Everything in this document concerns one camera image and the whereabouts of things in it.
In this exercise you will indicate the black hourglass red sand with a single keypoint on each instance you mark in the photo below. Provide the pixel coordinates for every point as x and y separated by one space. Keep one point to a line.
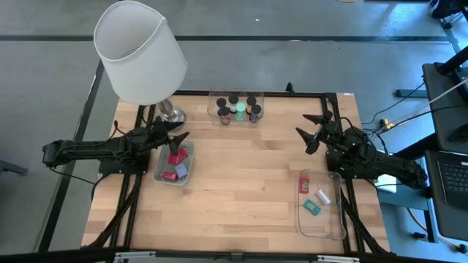
224 111

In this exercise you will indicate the black frame front bar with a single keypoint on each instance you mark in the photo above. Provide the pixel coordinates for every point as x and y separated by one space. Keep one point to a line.
55 257

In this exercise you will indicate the small clear plastic bin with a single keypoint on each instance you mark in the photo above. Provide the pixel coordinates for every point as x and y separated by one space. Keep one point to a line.
212 98

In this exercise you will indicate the black hourglass purple sand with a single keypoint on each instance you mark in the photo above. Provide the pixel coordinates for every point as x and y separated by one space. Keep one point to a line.
256 109

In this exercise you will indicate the yellow plug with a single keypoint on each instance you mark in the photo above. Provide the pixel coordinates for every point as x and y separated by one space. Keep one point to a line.
387 124

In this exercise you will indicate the grey desk leg frame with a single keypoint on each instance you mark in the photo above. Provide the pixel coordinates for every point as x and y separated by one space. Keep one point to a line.
402 201

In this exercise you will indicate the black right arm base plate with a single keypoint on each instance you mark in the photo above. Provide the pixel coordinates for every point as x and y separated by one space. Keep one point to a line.
334 171

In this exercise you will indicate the small red device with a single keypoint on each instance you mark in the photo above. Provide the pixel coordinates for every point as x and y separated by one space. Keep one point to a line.
303 185

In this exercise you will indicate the black hourglass pale sand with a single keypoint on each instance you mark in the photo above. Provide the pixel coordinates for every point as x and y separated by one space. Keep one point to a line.
233 99

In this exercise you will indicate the black desk foot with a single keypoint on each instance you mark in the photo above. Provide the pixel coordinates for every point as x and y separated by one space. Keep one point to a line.
409 93

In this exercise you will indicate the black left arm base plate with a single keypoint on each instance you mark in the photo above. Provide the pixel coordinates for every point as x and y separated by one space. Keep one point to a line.
124 170

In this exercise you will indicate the black frame strut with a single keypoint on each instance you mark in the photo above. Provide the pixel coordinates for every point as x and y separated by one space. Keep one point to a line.
69 157

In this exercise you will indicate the black computer mouse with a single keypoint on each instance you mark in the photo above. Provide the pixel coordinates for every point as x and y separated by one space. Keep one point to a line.
460 134

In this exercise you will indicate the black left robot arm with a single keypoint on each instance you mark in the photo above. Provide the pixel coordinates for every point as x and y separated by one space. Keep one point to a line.
91 148

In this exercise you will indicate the lavender USB wall charger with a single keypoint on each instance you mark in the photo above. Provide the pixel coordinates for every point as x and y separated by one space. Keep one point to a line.
181 170

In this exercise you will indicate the teal sand hourglass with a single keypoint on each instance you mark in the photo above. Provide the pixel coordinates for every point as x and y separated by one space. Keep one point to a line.
240 107

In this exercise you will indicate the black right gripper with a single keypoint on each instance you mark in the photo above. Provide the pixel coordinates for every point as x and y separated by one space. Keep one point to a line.
329 133

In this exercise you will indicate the black desk surface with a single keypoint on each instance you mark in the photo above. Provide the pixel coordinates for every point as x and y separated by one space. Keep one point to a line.
438 109

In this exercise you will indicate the white paper box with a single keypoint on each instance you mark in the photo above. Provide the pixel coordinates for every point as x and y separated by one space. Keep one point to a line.
387 182

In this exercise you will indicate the grey furniture foot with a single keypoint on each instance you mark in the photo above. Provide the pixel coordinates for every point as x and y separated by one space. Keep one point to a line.
12 168

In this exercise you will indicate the black hourglass blue sand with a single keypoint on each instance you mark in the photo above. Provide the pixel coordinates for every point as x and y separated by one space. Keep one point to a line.
221 102

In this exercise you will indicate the black hourglass orange sand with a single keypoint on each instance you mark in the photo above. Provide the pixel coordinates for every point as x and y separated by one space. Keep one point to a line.
251 100

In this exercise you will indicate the dark laptop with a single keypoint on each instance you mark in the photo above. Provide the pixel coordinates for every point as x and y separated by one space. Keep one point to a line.
453 182

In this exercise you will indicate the large clear plastic bin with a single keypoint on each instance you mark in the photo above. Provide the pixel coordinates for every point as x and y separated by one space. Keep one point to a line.
321 226

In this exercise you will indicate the black frame rail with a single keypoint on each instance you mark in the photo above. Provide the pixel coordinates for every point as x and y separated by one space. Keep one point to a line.
337 104
132 212
117 212
324 104
292 94

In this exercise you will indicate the black desk beam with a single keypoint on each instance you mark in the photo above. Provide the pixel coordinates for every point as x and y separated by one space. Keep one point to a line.
413 153

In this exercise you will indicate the red USB wall charger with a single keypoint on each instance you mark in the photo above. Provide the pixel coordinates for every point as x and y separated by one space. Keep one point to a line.
170 177
184 153
174 159

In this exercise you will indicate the black chair base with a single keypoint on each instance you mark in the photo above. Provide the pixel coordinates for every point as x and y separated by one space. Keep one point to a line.
449 7

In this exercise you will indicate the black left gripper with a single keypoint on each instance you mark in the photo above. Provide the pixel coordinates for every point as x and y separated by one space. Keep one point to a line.
161 131

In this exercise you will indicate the white shade table lamp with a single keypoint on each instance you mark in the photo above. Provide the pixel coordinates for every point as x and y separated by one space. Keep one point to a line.
139 55

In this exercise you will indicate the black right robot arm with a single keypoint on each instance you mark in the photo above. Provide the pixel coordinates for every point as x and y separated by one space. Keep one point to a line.
395 168

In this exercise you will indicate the silver metal bracket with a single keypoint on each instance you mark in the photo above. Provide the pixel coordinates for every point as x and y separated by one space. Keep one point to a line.
133 255
338 258

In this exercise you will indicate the white rectangular stick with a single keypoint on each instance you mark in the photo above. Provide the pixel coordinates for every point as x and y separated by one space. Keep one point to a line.
323 197

